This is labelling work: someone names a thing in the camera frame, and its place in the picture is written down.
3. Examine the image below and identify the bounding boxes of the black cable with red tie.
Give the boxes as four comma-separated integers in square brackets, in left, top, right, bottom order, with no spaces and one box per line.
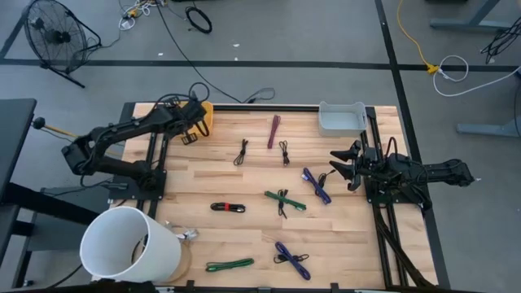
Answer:
[209,202,247,214]

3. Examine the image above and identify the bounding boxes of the black floor fan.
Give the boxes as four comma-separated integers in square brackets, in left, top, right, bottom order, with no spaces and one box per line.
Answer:
[22,0,103,90]

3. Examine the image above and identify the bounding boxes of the black braided cable sleeve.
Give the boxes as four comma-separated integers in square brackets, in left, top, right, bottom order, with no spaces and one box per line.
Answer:
[372,203,435,290]

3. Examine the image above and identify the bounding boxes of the round wooden lamp base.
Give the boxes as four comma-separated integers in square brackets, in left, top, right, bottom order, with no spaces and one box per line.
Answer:
[156,239,193,285]

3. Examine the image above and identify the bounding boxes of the green braided USB cable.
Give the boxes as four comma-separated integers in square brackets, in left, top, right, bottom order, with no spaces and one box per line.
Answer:
[205,257,256,273]
[264,190,308,212]

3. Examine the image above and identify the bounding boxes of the grey-legged desk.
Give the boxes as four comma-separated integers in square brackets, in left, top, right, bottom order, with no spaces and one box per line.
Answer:
[429,0,521,33]
[455,117,521,138]

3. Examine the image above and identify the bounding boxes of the black cable bundle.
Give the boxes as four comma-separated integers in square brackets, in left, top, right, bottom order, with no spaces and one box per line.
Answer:
[479,15,521,65]

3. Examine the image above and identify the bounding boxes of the black low desk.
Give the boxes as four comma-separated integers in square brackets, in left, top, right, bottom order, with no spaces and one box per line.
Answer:
[0,182,111,290]

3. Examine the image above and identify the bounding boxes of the purple braided USB cable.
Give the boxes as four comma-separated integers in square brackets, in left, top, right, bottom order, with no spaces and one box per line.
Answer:
[300,167,333,206]
[274,241,312,282]

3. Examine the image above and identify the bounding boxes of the white lamp shade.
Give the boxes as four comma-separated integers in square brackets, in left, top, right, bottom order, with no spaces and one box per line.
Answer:
[79,205,182,284]

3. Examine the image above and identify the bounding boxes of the black aluminium table frame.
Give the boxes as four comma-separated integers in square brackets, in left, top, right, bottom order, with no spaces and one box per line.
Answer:
[107,101,453,293]

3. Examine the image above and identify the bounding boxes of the coiled black floor cable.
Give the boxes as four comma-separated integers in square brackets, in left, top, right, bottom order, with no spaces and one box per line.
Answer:
[185,6,213,34]

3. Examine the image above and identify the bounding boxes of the white power strip cords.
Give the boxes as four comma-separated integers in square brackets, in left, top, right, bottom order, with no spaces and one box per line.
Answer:
[117,0,168,32]

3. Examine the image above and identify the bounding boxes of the long black floor cable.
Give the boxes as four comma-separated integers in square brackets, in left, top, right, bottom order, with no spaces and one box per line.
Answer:
[154,0,245,105]

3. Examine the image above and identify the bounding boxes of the grey looped cable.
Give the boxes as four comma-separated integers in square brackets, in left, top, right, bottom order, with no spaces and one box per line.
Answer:
[242,86,277,105]

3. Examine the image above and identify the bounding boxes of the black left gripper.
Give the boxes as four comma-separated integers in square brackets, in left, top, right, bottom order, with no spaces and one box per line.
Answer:
[173,99,211,146]

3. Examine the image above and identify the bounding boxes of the yellow plastic bin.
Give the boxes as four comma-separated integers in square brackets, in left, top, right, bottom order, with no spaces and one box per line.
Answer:
[178,100,214,142]

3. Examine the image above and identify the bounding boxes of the pale grey plastic bin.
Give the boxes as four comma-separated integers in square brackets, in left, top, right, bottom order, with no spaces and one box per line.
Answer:
[317,101,369,138]

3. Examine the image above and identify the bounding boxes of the maroon braided USB cable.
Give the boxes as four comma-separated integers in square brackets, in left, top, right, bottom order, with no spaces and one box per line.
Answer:
[266,114,282,150]

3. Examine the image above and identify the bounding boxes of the yellow extension cord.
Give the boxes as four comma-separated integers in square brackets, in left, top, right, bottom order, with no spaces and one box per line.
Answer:
[396,0,440,76]

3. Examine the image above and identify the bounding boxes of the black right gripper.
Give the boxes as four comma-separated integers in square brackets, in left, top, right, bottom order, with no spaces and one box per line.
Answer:
[328,140,382,192]

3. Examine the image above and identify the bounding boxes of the black knob on yellow rod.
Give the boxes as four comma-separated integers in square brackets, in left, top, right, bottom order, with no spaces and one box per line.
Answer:
[31,116,81,138]

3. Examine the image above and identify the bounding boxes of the bundled white lamp cord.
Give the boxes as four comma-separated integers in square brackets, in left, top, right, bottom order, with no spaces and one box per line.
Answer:
[164,221,200,242]

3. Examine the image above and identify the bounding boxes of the white floor cable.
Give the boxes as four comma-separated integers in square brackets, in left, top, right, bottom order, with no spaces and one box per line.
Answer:
[431,55,521,98]

